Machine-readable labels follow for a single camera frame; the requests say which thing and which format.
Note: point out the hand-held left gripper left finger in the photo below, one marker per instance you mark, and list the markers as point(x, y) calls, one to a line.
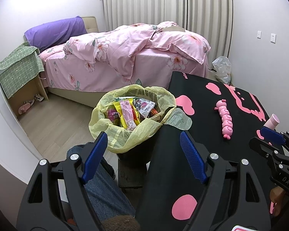
point(94, 158)

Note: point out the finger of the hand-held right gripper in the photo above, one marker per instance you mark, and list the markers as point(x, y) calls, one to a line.
point(265, 149)
point(272, 134)

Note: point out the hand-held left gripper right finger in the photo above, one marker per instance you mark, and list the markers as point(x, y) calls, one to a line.
point(193, 158)

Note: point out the yellow plastic bin bag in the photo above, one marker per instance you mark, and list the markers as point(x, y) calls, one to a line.
point(125, 139)

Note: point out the black trash bin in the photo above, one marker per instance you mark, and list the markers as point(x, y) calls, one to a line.
point(139, 154)

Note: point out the yellow snack packet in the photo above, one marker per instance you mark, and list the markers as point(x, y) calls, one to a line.
point(118, 114)

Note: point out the pink long snack packet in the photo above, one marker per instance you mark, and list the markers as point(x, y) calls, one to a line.
point(127, 115)

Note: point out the white colourful snack packet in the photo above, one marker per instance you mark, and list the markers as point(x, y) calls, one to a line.
point(144, 107)

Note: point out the person's right hand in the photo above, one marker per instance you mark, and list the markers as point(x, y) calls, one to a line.
point(278, 196)

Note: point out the pink plastic bottle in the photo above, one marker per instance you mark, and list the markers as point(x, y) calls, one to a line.
point(272, 121)

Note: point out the person's dark shoe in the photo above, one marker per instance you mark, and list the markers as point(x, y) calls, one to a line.
point(110, 170)

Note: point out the person's leg in jeans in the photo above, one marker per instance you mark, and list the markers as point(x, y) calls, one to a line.
point(103, 192)

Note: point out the dark wooden stool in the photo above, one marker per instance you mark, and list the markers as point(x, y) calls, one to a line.
point(132, 178)

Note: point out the magenta snack packet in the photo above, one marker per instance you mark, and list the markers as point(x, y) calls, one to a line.
point(112, 116)

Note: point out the pink caterpillar toy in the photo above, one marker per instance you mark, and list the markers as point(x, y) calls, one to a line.
point(226, 120)

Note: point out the brown fuzzy clothing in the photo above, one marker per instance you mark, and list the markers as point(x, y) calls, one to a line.
point(120, 223)

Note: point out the white shoes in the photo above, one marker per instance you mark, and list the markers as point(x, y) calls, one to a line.
point(39, 98)

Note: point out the white plastic bag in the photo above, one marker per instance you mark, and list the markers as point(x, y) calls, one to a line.
point(222, 69)

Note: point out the pink slippers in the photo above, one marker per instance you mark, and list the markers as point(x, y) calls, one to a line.
point(26, 107)

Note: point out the wooden nightstand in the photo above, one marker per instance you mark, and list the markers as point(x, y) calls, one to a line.
point(26, 91)

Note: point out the green checked cloth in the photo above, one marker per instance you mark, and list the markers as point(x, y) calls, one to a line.
point(16, 69)

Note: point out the beige flat cardboard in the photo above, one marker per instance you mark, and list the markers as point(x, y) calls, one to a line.
point(173, 28)

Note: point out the purple pillow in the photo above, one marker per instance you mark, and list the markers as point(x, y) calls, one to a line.
point(54, 32)

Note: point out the white ribbed wardrobe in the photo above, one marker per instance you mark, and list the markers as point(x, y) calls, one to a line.
point(139, 2)

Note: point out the white wall socket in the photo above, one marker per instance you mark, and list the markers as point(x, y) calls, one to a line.
point(272, 37)

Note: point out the white wall switch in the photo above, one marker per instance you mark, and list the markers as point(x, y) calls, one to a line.
point(259, 34)

